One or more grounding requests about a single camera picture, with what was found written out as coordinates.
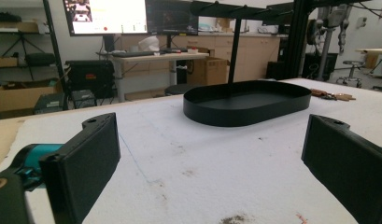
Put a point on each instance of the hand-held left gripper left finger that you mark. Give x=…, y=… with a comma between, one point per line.
x=81, y=168

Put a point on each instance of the cardboard box with black print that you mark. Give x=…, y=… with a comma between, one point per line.
x=207, y=71

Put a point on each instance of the metal stool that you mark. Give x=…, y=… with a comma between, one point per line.
x=352, y=73

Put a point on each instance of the black jewelry stand with tray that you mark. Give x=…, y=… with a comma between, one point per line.
x=246, y=104

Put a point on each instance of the small black crate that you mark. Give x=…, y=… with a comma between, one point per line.
x=83, y=98

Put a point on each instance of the black equipment case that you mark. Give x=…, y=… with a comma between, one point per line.
x=91, y=77

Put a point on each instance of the open cardboard box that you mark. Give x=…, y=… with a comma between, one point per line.
x=22, y=96

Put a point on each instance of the dark computer monitor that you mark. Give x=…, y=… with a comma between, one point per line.
x=171, y=16

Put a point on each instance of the black keyboard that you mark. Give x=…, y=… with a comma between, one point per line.
x=135, y=53

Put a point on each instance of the white helmet-shaped object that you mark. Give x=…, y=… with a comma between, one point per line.
x=149, y=43

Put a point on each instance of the black metal shelf rack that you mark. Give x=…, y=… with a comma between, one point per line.
x=39, y=59

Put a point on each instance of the round black stool seat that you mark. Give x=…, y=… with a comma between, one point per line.
x=177, y=89

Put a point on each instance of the black aluminium frame post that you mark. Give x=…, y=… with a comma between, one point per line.
x=296, y=37

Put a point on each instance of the wooden standing desk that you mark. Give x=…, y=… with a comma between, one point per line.
x=160, y=57

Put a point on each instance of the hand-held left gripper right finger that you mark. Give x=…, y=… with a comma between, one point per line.
x=347, y=165

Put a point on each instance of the bright computer monitor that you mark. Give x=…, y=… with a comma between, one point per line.
x=107, y=15

